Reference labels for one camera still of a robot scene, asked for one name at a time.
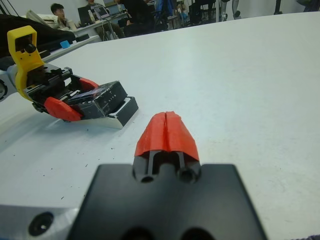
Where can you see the left gripper yellow mount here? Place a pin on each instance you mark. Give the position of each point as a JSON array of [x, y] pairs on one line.
[[26, 75]]

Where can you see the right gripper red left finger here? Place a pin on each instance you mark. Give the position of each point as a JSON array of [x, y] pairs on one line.
[[152, 135]]

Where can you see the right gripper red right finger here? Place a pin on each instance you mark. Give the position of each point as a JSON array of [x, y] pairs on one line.
[[180, 137]]

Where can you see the black foil-wrapped box lid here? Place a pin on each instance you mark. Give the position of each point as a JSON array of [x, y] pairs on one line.
[[110, 96]]

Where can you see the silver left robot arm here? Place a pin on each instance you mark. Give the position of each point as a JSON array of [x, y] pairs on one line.
[[7, 82]]

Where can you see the small blue box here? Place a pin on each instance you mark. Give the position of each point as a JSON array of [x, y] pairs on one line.
[[65, 44]]

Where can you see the white desk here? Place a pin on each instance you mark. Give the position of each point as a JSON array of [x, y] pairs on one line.
[[85, 41]]

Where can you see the black bag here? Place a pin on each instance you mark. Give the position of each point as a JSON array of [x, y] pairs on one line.
[[50, 35]]

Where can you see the black monitor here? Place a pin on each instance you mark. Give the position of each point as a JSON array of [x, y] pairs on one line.
[[83, 16]]

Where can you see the man in beige jacket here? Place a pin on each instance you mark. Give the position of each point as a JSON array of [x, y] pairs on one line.
[[58, 15]]

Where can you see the open laptop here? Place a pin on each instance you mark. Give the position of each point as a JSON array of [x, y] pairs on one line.
[[101, 12]]

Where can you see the person in black clothes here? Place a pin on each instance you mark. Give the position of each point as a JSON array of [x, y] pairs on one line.
[[138, 17]]

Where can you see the black office chair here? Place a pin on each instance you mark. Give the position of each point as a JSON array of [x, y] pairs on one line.
[[202, 11]]

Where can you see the silver humanoid robot legs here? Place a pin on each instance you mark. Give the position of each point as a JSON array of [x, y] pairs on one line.
[[225, 12]]

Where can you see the white-lined camera box base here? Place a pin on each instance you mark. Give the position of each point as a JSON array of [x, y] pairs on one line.
[[127, 110]]

